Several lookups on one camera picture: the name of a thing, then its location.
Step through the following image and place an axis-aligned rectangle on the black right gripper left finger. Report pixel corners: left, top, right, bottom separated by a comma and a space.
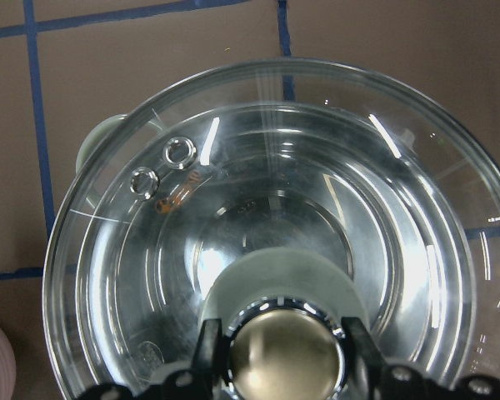
191, 318, 222, 377

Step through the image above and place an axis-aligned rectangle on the glass pot lid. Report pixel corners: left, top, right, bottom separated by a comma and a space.
42, 58, 500, 399

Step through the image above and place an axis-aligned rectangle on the pale green steel pot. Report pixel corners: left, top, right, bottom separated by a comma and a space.
75, 114, 128, 173

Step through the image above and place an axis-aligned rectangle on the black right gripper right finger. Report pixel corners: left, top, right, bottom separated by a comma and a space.
342, 317, 386, 375

